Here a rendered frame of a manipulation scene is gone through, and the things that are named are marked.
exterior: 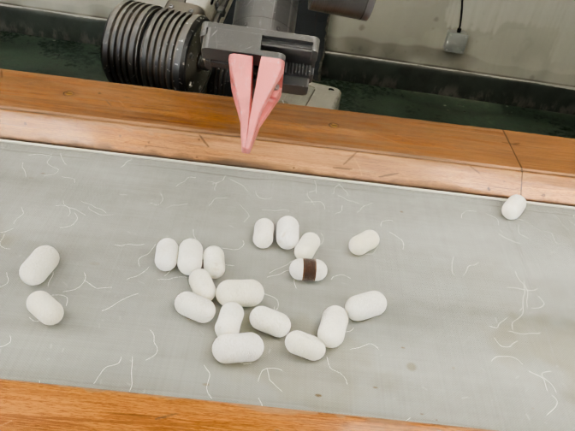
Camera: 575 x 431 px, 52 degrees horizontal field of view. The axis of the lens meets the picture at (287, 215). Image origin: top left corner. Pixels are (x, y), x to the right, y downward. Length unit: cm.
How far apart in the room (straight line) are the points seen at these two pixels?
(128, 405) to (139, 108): 38
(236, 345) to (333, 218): 20
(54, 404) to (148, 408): 6
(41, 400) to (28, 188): 26
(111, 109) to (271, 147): 18
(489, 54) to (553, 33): 25
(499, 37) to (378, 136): 201
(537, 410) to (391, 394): 11
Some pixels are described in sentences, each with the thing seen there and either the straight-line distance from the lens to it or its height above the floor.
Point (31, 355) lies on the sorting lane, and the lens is 46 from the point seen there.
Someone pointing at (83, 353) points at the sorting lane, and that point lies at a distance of 45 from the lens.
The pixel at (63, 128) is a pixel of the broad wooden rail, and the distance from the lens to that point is 67.
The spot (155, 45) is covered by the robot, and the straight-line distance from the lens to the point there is 84.
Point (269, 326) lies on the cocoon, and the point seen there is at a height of 75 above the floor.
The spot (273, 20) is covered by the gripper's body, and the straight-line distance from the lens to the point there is 53.
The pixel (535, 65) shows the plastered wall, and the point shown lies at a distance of 274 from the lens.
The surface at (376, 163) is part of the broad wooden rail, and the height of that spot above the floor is 76.
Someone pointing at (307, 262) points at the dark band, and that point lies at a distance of 49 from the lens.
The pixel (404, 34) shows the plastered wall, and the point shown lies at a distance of 259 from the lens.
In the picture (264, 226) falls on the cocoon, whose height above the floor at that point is 76.
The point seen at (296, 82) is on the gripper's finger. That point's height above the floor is 86.
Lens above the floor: 109
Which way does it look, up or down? 38 degrees down
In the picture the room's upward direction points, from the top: 8 degrees clockwise
